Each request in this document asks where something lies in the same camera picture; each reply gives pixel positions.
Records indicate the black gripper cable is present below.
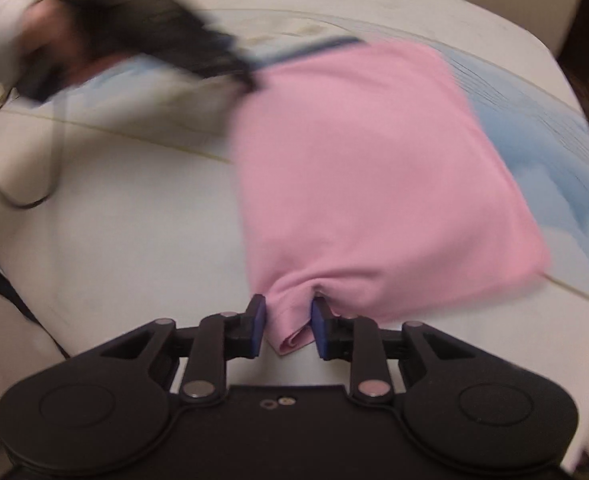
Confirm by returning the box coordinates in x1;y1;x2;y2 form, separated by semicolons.
0;94;71;212

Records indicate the pink Mickey t-shirt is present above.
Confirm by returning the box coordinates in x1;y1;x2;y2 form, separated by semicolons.
230;40;549;354

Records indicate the person's left hand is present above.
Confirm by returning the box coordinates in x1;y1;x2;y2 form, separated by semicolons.
19;0;132;86

